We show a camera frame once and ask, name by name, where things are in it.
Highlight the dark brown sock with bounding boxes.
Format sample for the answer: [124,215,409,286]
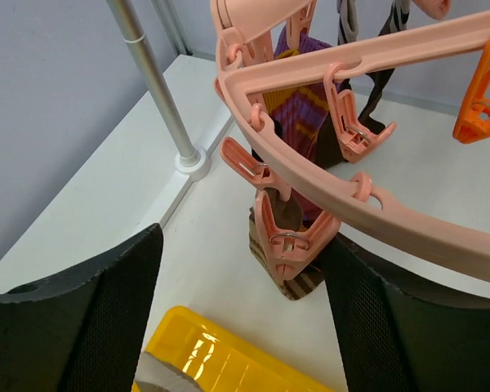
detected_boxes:
[324,1,410,163]

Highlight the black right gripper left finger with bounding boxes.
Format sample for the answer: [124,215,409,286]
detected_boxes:
[0,224,163,391]

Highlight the purple yellow patterned sock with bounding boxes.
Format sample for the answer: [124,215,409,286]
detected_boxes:
[264,28,344,222]

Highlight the orange clothes clip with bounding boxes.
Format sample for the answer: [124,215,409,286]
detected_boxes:
[452,38,490,144]

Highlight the pink round clip hanger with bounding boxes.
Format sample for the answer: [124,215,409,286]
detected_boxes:
[211,1,490,285]

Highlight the beige brown striped sock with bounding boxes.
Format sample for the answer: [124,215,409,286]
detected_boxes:
[134,351,202,392]

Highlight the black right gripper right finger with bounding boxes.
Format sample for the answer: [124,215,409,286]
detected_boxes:
[320,235,490,391]

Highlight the yellow plastic bin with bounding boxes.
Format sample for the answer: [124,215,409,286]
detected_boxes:
[144,305,329,391]

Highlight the white metal drying rack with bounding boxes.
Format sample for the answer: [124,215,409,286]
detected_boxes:
[107,0,212,231]

